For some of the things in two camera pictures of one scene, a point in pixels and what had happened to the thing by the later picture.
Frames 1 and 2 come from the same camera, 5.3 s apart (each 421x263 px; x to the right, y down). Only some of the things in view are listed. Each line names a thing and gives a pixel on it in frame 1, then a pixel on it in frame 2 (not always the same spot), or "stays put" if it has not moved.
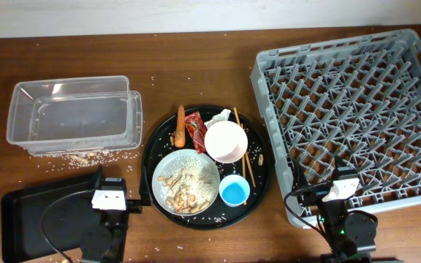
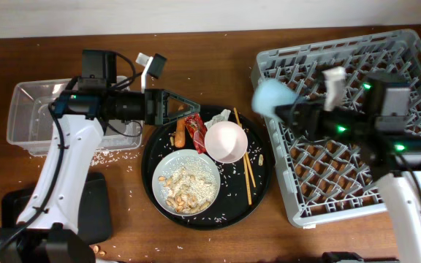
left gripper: x=146 y=199 -> x=155 y=117
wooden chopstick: x=245 y=152 stays put
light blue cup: x=234 y=190 -> x=267 y=93
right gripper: x=314 y=193 -> x=310 y=113
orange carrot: x=180 y=133 stays put
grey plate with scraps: x=186 y=182 stays put
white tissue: x=222 y=117 stays put
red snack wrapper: x=196 y=128 stays put
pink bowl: x=226 y=142 stays put
